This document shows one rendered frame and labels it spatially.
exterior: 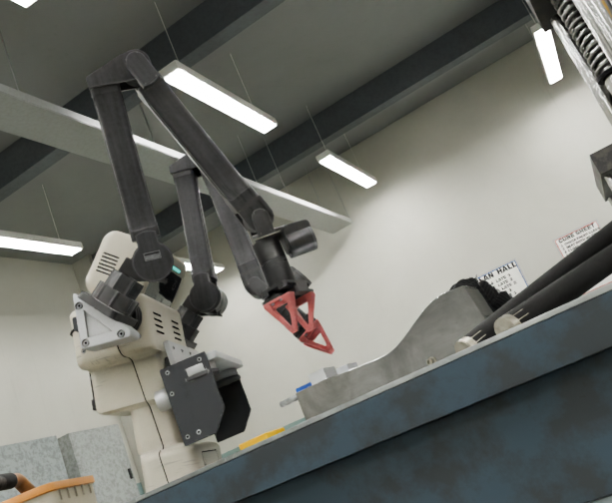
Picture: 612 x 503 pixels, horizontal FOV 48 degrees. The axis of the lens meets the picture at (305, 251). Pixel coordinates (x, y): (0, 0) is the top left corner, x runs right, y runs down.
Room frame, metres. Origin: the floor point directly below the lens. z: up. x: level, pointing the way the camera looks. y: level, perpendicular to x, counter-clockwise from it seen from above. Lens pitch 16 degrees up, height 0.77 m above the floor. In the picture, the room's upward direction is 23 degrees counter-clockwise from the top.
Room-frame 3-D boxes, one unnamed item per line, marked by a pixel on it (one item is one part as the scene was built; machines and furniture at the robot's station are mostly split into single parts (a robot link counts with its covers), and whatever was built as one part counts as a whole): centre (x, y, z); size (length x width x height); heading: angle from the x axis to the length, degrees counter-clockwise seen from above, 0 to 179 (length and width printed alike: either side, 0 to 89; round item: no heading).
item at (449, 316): (1.30, -0.16, 0.87); 0.50 x 0.26 x 0.14; 66
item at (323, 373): (1.37, 0.11, 0.89); 0.13 x 0.05 x 0.05; 66
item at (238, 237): (1.70, 0.15, 1.40); 0.11 x 0.06 x 0.43; 179
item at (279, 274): (1.36, 0.07, 1.12); 0.10 x 0.07 x 0.07; 156
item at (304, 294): (1.38, 0.06, 1.05); 0.07 x 0.07 x 0.09; 66
